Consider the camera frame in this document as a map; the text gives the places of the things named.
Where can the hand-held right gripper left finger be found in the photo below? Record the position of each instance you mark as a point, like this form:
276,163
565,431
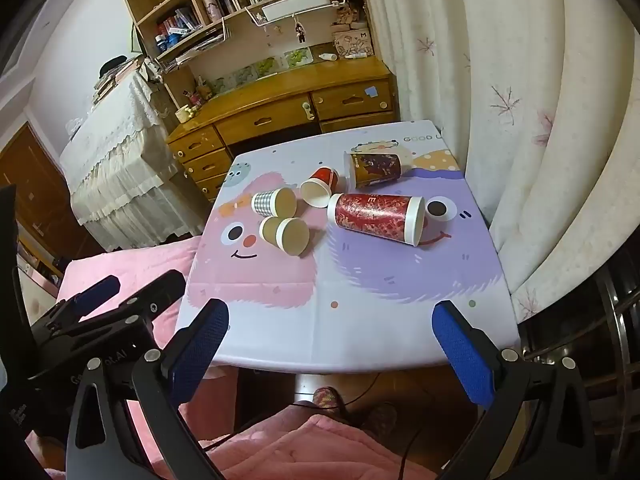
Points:
200,355

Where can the white floral curtain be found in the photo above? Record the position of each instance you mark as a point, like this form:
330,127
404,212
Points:
500,35

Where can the cartoon monster printed tablecloth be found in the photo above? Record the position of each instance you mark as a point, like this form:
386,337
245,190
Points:
375,310

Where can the checkered paper cup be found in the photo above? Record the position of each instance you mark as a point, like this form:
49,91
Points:
264,202

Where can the person's pink quilted clothing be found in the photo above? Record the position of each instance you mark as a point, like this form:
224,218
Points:
310,450

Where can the brown printed paper cup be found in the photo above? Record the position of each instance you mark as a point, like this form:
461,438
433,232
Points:
375,170

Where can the wooden desk with drawers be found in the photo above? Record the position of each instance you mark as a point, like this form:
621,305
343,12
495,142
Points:
300,85

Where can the pink blanket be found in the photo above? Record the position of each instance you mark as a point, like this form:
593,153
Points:
125,265

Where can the brown wooden door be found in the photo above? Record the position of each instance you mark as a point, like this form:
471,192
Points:
30,170

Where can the patterned slipper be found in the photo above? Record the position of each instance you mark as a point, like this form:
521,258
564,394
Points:
327,397
380,417

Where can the tall red patterned paper cup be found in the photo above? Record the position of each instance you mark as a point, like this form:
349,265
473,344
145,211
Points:
370,215

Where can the small red paper cup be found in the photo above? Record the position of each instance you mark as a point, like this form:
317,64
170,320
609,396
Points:
325,177

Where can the small white bottle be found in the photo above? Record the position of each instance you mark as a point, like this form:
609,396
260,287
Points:
326,56

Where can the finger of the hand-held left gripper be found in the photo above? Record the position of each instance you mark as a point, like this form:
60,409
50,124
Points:
95,292
150,300

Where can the white storage basket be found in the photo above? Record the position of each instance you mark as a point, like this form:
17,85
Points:
295,7

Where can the cream mug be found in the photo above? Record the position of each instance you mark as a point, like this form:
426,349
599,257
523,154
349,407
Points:
184,112

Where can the stack of books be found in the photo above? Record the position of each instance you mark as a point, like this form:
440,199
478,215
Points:
112,80

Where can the white lace furniture cover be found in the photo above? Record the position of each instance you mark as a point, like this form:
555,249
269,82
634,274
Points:
115,160

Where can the plain tan paper cup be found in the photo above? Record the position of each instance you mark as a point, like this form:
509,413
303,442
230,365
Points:
272,227

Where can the printed cardboard box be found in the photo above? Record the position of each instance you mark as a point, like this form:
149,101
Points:
352,42

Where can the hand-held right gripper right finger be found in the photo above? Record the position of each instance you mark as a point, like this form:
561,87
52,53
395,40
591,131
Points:
460,355

